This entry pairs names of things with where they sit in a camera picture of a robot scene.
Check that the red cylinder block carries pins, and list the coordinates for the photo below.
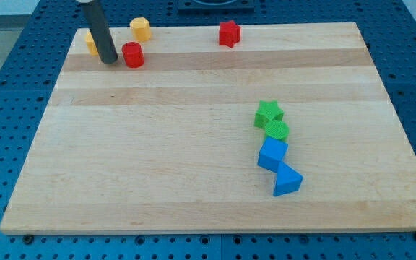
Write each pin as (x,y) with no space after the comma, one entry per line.
(133,55)

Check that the green star block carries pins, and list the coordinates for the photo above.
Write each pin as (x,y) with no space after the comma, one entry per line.
(267,111)

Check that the red star block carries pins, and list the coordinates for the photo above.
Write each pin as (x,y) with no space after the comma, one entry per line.
(229,34)

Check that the light wooden board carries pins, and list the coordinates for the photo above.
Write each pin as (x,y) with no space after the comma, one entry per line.
(171,147)

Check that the blue cube block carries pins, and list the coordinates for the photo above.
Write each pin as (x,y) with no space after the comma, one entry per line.
(272,154)

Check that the green cylinder block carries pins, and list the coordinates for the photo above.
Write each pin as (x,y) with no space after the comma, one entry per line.
(277,130)

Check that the blue triangular prism block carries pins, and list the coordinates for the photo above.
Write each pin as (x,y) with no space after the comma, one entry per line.
(287,180)

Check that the yellow hexagon block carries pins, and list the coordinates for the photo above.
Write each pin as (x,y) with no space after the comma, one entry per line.
(140,28)

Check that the yellow block behind rod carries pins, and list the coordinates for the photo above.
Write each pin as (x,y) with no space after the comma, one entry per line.
(90,43)

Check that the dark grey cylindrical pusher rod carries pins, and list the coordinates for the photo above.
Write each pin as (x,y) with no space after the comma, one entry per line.
(99,29)

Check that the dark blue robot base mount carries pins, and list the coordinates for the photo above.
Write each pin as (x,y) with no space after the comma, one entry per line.
(215,5)

